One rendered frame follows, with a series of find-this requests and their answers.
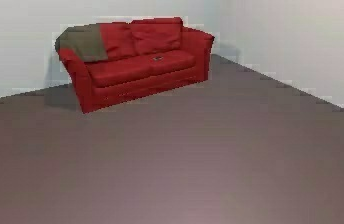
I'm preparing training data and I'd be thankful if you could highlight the red sofa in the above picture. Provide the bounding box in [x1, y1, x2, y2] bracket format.
[55, 16, 216, 115]

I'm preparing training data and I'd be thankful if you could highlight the brown blanket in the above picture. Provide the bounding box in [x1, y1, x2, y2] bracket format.
[54, 23, 109, 63]

